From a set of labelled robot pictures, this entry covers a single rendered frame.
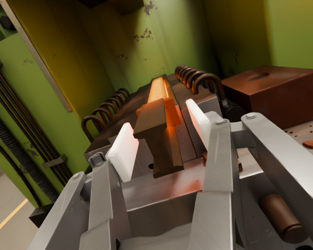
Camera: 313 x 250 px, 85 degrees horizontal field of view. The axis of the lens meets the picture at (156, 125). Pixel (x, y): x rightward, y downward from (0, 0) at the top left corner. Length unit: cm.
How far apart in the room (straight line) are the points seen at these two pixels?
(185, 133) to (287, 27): 28
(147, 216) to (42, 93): 32
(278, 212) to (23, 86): 46
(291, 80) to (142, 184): 23
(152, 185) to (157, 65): 53
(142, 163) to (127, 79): 49
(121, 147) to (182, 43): 58
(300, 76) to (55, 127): 44
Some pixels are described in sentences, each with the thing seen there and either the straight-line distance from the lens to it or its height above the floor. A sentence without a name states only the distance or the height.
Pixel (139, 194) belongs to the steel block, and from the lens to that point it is 24.
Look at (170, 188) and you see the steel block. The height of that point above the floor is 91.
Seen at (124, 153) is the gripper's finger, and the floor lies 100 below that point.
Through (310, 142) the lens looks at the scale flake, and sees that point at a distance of 25.
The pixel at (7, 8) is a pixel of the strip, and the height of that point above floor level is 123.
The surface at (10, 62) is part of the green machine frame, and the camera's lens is 45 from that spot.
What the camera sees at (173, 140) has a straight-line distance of 18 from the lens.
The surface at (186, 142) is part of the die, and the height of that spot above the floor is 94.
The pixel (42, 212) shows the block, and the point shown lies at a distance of 58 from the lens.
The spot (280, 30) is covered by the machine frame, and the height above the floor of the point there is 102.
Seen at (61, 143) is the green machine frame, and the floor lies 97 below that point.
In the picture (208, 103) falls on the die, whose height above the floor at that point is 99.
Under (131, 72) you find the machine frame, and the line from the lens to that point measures 70.
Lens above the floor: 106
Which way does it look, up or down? 20 degrees down
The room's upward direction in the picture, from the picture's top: 23 degrees counter-clockwise
